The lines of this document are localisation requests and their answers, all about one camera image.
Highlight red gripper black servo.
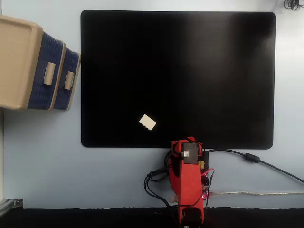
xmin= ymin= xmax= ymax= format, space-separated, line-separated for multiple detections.
xmin=171 ymin=136 xmax=203 ymax=157

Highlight white toy brick block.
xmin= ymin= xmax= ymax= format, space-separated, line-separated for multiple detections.
xmin=139 ymin=114 xmax=157 ymax=132

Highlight blue woven drawer green-banded handle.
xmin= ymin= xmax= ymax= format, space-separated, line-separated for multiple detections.
xmin=53 ymin=47 xmax=80 ymax=111

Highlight lit controller circuit board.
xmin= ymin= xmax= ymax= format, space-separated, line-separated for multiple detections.
xmin=201 ymin=189 xmax=214 ymax=200

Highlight large black rubber mat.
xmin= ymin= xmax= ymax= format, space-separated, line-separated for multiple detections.
xmin=80 ymin=9 xmax=277 ymax=149

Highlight black backdrop cloth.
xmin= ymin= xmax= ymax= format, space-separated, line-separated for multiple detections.
xmin=0 ymin=207 xmax=304 ymax=228

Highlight thin black servo cables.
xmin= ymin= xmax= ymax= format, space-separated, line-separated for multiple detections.
xmin=143 ymin=152 xmax=178 ymax=209

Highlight thick black power cable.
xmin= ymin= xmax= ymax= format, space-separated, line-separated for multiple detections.
xmin=201 ymin=149 xmax=304 ymax=184

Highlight silver USB cable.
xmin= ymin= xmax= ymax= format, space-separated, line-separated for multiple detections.
xmin=210 ymin=190 xmax=304 ymax=197

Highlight blue woven drawer plain handle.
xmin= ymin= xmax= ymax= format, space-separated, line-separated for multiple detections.
xmin=27 ymin=32 xmax=67 ymax=110

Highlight aluminium frame profile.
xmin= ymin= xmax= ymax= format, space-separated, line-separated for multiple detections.
xmin=0 ymin=198 xmax=24 ymax=215

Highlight beige plastic drawer cabinet frame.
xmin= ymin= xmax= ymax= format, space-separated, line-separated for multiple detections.
xmin=0 ymin=15 xmax=81 ymax=111

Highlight coiled black cable bundle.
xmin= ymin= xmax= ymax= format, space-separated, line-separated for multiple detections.
xmin=283 ymin=0 xmax=302 ymax=11

